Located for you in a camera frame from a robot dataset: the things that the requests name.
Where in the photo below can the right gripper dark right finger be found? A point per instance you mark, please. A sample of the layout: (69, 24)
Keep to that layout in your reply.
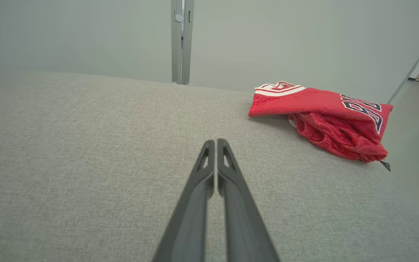
(244, 225)

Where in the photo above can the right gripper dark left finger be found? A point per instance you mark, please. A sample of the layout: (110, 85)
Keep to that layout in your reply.
(191, 218)

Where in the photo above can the red jersey with white sleeves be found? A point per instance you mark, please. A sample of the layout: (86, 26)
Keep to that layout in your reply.
(315, 103)

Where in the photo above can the red shorts with white trim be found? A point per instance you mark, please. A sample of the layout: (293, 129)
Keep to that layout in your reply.
(340, 140)

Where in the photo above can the grey slanted metal bar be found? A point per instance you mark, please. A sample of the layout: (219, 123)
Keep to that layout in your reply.
(415, 67)

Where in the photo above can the grey vertical partition post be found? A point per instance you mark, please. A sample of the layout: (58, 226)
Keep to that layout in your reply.
(187, 51)
(176, 43)

